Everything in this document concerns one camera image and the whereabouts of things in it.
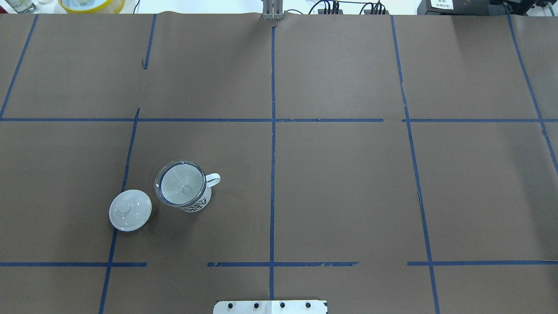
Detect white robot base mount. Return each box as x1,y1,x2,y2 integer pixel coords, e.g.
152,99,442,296
213,300,328,314

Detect black device with label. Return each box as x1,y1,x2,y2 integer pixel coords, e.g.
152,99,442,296
417,0,510,17

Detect white enamel mug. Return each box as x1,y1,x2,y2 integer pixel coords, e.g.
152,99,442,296
173,173,221,213

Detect yellow rimmed bowl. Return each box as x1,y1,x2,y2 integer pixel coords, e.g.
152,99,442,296
58,0,126,14

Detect aluminium frame post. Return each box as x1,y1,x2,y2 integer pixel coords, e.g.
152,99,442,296
262,0,284,20

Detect white ceramic lid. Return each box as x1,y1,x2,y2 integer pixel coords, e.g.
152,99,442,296
109,189,152,232

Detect black power strip cables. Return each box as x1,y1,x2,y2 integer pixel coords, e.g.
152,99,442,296
308,0,388,16

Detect clear glass funnel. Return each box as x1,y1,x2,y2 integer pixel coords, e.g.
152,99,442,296
155,160,207,208

